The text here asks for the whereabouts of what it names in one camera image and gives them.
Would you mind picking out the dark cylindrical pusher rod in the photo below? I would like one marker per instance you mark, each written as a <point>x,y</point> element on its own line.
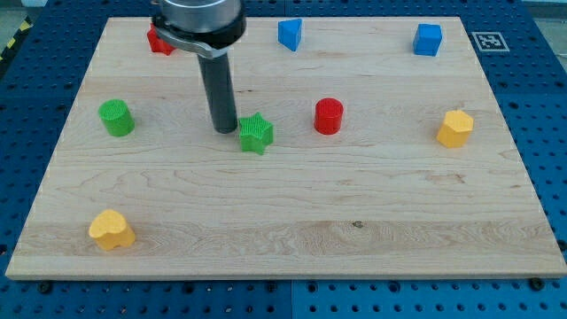
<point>216,76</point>

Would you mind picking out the green star block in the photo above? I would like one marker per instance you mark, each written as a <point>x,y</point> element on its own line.
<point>255,133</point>

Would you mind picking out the red star block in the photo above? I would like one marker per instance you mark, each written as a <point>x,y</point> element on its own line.
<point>157,44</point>

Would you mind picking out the yellow hexagon block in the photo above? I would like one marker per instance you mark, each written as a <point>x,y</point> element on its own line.
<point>455,129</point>

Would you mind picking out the blue triangle block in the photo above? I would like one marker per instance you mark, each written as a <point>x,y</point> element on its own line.
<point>289,33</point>

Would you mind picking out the green cylinder block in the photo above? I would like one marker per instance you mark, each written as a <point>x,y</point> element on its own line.
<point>116,117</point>

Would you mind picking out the red cylinder block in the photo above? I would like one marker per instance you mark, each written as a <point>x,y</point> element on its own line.
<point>328,116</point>

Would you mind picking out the wooden board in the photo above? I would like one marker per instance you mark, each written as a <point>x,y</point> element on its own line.
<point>380,199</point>

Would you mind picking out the yellow heart block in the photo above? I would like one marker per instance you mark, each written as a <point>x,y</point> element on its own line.
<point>110,229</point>

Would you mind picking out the blue cube block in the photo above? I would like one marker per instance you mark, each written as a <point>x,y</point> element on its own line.
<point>427,39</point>

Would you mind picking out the white fiducial marker tag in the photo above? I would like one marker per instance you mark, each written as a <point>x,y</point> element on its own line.
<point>489,41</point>

